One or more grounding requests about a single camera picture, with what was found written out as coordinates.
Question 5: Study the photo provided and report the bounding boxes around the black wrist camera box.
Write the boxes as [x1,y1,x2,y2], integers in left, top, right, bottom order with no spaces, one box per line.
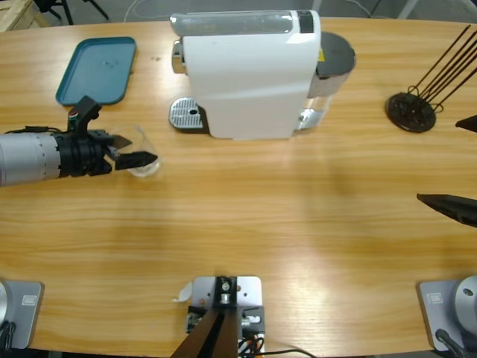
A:
[68,95,102,141]

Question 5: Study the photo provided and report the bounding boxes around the orange wire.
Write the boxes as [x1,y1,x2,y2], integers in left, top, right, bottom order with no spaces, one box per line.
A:
[238,333,265,355]

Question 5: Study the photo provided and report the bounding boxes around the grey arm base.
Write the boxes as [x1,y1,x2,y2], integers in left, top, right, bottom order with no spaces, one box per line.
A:
[416,275,477,352]
[0,279,45,350]

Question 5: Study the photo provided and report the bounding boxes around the light wooden crate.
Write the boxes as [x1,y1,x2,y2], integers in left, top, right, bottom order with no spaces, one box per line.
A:
[0,0,51,34]

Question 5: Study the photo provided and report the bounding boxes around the teal plastic tray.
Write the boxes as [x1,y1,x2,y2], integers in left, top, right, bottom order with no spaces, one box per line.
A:
[55,36,138,107]

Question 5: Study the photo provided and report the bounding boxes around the black capsule holder with rods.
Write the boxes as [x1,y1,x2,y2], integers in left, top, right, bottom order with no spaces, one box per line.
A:
[385,25,477,134]

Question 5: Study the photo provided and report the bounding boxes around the grey metal leg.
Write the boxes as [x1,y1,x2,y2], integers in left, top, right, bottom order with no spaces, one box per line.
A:
[397,0,418,19]

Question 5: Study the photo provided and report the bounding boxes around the dark camera post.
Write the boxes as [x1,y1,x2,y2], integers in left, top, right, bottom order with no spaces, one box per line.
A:
[173,276,239,358]

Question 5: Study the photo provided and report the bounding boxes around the black cable at mount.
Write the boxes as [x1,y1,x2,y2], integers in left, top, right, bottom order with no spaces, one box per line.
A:
[260,348,318,358]

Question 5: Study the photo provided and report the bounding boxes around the white capsule coffee machine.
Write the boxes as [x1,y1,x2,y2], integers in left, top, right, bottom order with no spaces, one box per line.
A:
[170,10,322,142]

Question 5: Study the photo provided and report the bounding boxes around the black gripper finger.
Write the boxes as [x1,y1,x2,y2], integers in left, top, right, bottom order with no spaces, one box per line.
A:
[416,192,477,227]
[455,114,477,134]

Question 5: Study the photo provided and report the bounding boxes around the clear glass cup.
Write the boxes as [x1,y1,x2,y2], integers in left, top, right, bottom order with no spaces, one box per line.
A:
[111,125,165,178]

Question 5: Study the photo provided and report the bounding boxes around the clear water tank dark lid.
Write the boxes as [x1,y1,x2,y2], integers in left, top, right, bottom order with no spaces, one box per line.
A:
[297,31,357,132]

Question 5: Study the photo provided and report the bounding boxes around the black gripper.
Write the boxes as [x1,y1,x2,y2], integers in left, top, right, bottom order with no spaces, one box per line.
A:
[55,130,157,178]

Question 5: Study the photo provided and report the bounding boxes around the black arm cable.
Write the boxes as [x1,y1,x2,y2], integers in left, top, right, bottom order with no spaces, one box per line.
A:
[0,125,63,136]

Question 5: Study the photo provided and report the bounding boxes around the white floor cable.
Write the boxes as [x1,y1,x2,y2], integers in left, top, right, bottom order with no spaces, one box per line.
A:
[124,0,176,22]

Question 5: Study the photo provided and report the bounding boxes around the black tripod legs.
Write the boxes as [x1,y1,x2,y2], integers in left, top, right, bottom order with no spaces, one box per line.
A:
[35,0,111,26]

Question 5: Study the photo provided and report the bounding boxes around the white paper tag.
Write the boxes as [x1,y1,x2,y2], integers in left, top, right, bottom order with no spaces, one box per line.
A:
[171,281,194,304]

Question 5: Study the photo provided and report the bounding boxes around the silver drip tray grille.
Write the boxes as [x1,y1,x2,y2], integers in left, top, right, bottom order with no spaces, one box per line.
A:
[169,97,209,134]

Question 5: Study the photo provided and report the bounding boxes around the black base cable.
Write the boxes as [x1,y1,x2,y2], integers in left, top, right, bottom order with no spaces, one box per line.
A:
[435,328,467,358]
[0,320,18,351]

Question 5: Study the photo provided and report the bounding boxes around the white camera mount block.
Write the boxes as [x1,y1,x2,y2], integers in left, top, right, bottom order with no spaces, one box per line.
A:
[186,275,266,358]

